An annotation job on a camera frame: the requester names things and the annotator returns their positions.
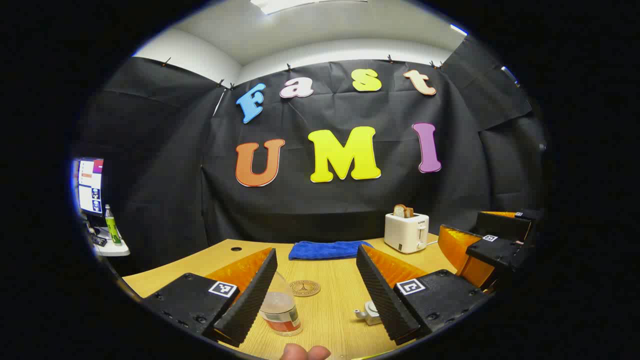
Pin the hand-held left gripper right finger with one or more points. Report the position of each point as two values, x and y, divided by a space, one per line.
380 295

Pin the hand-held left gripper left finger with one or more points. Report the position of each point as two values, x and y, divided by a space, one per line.
252 295

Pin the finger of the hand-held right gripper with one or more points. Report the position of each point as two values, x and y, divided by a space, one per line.
505 224
495 250

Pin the white teacup lid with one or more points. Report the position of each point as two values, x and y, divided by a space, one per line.
374 304

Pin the white ceramic teacup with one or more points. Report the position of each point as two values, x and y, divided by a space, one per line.
371 316

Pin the clear plastic water bottle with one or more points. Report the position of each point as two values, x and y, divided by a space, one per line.
281 310

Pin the round wooden coaster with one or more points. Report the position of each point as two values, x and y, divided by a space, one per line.
305 288

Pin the green drink bottle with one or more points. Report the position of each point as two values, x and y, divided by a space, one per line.
113 227

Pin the white toaster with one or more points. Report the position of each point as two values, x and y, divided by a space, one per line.
405 232

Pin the blue towel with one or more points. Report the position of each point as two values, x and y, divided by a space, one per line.
325 249

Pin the bread slice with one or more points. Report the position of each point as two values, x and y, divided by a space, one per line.
402 211

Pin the white side table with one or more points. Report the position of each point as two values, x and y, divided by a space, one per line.
115 249

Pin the black keyboard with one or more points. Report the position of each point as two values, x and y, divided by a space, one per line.
99 240

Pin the computer monitor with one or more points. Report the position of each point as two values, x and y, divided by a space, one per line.
90 185

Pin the ceiling light panel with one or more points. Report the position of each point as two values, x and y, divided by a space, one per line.
280 5

